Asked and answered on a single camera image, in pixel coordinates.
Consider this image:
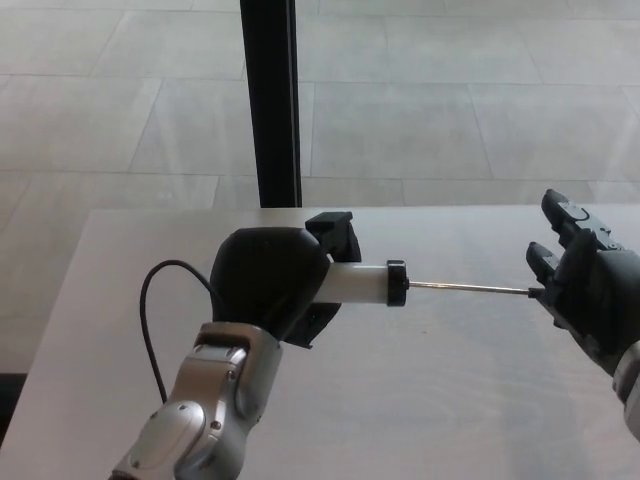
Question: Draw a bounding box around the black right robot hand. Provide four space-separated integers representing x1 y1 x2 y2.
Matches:
524 188 640 380

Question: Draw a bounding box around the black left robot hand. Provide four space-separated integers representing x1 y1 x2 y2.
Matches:
208 211 363 352

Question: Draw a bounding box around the white air pump black handle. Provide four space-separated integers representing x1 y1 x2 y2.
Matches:
310 258 545 308

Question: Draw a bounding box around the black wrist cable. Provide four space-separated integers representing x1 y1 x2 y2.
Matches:
139 259 227 404

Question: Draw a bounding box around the black vertical window frame post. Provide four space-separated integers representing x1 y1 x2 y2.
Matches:
238 0 305 209

